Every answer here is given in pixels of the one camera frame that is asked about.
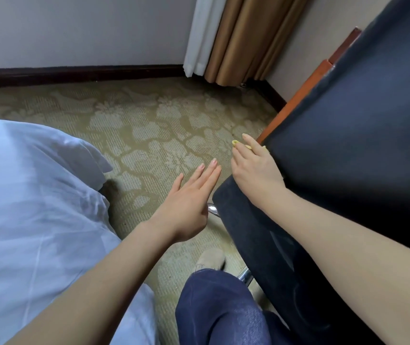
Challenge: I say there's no person's right hand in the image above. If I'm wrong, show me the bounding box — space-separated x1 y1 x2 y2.
230 133 287 209

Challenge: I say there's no person's left hand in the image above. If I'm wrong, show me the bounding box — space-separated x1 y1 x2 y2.
147 158 223 244

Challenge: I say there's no yellow cleaning cloth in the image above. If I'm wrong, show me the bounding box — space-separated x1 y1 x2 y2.
231 139 270 154

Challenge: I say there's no black leather chair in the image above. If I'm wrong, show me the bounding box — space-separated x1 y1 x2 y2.
207 0 410 345

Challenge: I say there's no person's right forearm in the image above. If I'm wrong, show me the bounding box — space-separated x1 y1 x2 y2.
261 188 410 345

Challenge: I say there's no person's left forearm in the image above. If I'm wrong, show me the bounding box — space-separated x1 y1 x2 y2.
5 220 181 345

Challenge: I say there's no red-brown wooden table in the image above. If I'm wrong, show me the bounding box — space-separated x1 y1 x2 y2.
256 26 363 145

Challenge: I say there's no navy dress with white trim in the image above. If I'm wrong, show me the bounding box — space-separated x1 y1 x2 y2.
175 268 292 345

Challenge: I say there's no brown curtain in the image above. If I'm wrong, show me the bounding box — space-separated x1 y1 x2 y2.
204 0 312 87

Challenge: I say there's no white bed sheet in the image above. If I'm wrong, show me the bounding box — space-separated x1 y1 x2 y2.
0 115 157 345

